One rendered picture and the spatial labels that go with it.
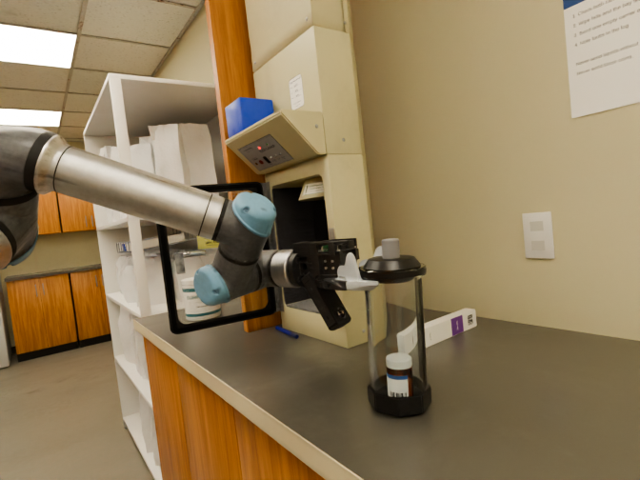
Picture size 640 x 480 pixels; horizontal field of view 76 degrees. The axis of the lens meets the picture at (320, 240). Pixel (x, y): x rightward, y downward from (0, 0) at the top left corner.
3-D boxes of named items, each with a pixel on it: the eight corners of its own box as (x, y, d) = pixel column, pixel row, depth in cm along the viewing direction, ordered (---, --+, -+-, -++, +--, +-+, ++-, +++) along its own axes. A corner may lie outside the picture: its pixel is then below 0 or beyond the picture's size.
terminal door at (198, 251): (277, 313, 123) (261, 181, 121) (170, 336, 110) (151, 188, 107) (276, 313, 123) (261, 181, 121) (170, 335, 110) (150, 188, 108)
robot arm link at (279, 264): (272, 290, 79) (300, 283, 85) (289, 291, 76) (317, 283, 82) (268, 251, 78) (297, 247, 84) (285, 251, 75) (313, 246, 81)
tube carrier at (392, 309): (442, 388, 68) (435, 261, 67) (418, 417, 60) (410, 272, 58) (383, 376, 75) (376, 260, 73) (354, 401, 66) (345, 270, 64)
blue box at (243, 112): (260, 140, 121) (256, 110, 120) (276, 132, 112) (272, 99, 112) (228, 139, 115) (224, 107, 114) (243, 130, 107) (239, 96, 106)
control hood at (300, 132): (264, 174, 123) (260, 141, 122) (327, 153, 96) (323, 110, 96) (228, 175, 116) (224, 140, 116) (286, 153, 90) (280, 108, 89)
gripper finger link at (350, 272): (358, 254, 60) (330, 252, 68) (362, 294, 60) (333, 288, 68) (376, 252, 61) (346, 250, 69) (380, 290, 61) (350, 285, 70)
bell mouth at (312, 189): (335, 198, 126) (333, 181, 126) (374, 191, 112) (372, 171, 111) (287, 202, 116) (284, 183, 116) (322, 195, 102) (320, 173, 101)
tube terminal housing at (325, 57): (345, 310, 139) (320, 82, 135) (417, 324, 113) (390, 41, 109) (282, 328, 125) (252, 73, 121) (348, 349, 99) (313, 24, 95)
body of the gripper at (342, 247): (334, 242, 68) (283, 244, 75) (339, 292, 68) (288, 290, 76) (360, 237, 73) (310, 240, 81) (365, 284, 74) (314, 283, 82)
